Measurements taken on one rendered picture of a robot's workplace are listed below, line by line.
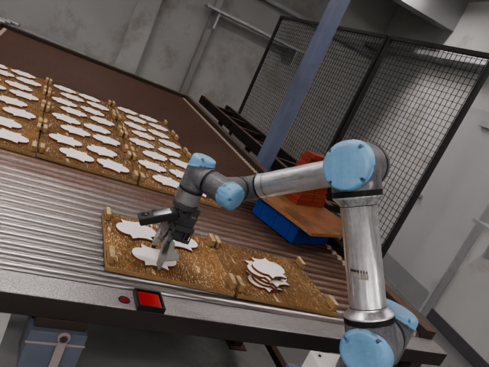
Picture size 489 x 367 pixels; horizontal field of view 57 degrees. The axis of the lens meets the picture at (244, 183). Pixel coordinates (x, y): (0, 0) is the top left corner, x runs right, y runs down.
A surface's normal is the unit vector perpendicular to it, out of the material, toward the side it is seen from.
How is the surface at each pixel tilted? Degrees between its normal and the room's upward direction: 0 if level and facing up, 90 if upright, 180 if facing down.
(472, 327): 90
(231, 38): 90
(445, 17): 90
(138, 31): 90
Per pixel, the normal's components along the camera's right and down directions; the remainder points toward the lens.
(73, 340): 0.34, 0.40
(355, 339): -0.53, 0.15
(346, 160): -0.55, -0.11
